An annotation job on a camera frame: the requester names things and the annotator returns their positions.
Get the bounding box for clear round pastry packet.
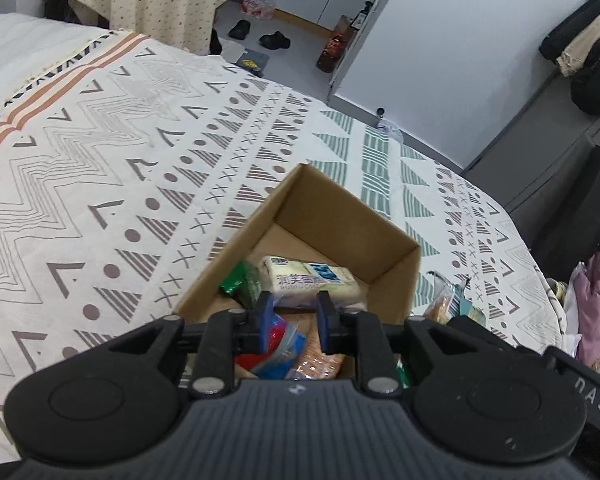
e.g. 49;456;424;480
424;271;464;324

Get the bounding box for small teal snack packet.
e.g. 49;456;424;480
457;292;481;320

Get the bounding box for pink pillow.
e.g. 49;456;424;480
574;252;600;369

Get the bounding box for dark green snack packet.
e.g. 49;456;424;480
219;261;264;309

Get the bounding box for tan biscuit packet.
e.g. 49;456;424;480
286;327;350;382

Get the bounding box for black spray bottle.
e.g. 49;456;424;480
352;0;376;29

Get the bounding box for red snack packet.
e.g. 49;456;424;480
235;310;292;372

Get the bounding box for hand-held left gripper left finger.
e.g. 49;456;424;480
107;292;276;398

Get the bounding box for printed blanket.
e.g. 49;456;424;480
0;30;565;461

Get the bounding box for grey floor mat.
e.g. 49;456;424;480
234;48;271;79

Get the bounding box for hanging dark coats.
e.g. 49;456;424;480
538;0;600;116

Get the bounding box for pack of water bottles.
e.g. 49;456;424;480
242;0;276;19

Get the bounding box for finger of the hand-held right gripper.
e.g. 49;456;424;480
447;316;551;362

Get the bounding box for brown cardboard box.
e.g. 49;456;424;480
172;162;422;386

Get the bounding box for black folding panel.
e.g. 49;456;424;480
504;144;600;282

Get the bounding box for dark bottle with red label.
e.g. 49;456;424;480
315;14;359;72

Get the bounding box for blue snack packet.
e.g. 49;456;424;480
255;320;308;381

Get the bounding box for cream cake packet purple-blue label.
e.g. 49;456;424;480
257;255;367;311

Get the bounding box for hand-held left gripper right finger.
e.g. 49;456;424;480
316;291;486;398

